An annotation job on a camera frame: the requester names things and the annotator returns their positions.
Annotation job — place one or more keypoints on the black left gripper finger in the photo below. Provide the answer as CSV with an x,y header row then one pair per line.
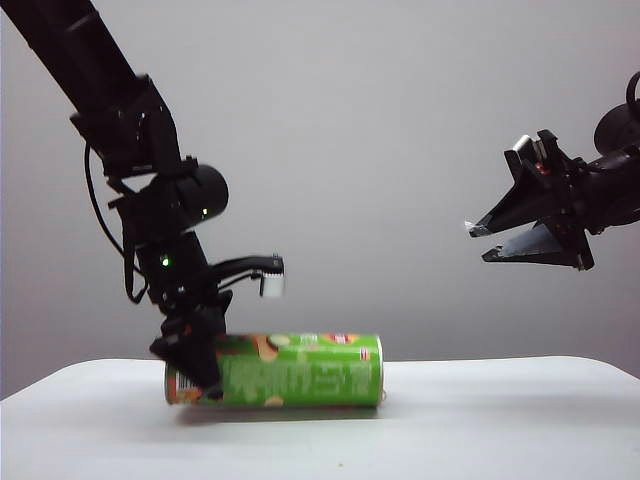
x,y
197,355

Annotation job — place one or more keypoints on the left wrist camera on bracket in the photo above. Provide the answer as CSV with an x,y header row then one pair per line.
x,y
273,287

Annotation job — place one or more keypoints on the right gripper finger with grey pad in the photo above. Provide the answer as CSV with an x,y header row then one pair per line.
x,y
535,247

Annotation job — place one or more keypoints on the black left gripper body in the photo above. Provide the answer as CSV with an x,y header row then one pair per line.
x,y
187,295

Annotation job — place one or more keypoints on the right gripper finger taped tip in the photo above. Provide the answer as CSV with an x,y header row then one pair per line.
x,y
520,200

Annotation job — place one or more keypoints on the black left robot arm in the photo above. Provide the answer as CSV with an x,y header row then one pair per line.
x,y
100,75

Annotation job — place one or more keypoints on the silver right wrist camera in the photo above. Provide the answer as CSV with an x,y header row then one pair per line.
x,y
526,145

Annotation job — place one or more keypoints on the green chips tub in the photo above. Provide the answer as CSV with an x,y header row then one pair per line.
x,y
300,380

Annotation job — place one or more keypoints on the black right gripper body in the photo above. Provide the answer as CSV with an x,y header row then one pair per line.
x,y
570,220

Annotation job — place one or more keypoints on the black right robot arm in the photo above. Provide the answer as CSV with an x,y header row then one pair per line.
x,y
617,132

